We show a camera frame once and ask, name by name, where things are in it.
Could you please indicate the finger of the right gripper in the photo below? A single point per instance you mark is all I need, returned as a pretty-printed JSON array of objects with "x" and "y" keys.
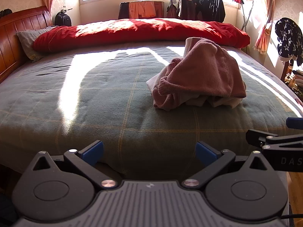
[
  {"x": 259, "y": 138},
  {"x": 294, "y": 123}
]

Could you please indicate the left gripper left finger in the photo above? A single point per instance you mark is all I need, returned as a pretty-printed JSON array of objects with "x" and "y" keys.
[{"x": 82, "y": 163}]

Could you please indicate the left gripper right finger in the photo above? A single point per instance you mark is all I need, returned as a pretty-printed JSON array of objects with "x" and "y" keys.
[{"x": 214, "y": 162}]

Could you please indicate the pink and white sweater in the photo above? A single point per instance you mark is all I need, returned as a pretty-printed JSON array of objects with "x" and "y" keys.
[{"x": 205, "y": 73}]

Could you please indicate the stack of folded clothes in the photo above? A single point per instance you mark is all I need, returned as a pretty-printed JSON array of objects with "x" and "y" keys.
[{"x": 294, "y": 81}]

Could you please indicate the wooden chair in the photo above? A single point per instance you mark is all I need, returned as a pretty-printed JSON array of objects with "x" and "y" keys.
[{"x": 287, "y": 69}]

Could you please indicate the green plaid bed blanket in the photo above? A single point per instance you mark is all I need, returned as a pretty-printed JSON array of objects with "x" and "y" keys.
[{"x": 71, "y": 99}]

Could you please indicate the navy star-pattern garment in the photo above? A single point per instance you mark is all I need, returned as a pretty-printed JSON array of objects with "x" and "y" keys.
[{"x": 289, "y": 36}]

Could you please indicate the wooden headboard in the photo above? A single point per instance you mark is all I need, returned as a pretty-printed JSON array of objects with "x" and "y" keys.
[{"x": 12, "y": 54}]

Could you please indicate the grey pillow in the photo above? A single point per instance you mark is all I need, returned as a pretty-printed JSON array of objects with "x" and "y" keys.
[{"x": 27, "y": 39}]

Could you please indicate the orange right curtain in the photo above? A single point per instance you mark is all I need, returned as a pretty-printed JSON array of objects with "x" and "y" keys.
[{"x": 263, "y": 39}]

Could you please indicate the red duvet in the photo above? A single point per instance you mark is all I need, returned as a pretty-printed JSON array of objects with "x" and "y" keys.
[{"x": 64, "y": 38}]

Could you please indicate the black hanging jacket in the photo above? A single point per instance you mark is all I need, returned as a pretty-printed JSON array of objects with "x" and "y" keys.
[{"x": 213, "y": 10}]

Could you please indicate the black bag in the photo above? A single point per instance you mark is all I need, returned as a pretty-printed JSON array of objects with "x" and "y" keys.
[{"x": 62, "y": 19}]

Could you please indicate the black jacket with patch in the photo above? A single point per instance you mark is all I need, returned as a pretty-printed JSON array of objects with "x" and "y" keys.
[{"x": 187, "y": 9}]

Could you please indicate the orange hanging cloth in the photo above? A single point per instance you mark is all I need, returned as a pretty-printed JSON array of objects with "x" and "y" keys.
[{"x": 144, "y": 9}]

